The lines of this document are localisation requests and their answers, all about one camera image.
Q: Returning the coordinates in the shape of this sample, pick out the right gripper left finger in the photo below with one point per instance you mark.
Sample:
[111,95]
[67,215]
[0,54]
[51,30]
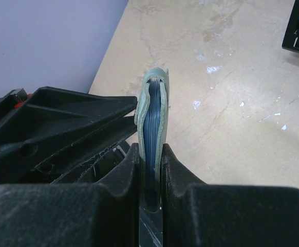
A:
[104,213]

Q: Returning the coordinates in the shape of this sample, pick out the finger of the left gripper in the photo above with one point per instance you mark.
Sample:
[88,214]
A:
[35,126]
[89,172]

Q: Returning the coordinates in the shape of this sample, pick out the green leather card holder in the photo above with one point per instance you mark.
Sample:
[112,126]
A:
[151,118]

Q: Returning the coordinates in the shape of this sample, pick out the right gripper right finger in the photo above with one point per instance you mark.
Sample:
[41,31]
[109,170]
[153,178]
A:
[198,214]

